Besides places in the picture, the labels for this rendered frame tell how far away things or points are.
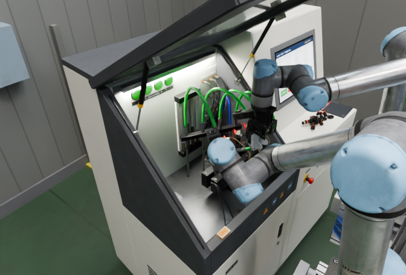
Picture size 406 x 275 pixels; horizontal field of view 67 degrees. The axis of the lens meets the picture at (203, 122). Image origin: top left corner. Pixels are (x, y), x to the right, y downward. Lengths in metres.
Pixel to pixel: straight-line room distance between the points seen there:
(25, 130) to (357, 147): 2.54
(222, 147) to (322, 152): 0.25
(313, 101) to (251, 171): 0.26
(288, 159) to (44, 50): 2.19
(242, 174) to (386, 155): 0.41
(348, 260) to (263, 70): 0.57
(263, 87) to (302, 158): 0.30
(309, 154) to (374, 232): 0.24
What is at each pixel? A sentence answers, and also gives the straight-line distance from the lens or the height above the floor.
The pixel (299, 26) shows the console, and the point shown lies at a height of 1.49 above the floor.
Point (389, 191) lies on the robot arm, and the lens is 0.56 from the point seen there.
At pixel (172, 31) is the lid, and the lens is 0.73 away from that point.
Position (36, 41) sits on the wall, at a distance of 2.65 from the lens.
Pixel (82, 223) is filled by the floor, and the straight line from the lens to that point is 2.72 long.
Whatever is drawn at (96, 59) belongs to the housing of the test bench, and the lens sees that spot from 1.41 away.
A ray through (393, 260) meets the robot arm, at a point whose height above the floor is 1.26.
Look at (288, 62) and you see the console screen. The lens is 1.77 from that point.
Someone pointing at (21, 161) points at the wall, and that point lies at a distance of 2.89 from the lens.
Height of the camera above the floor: 1.97
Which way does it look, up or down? 33 degrees down
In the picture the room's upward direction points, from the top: 1 degrees counter-clockwise
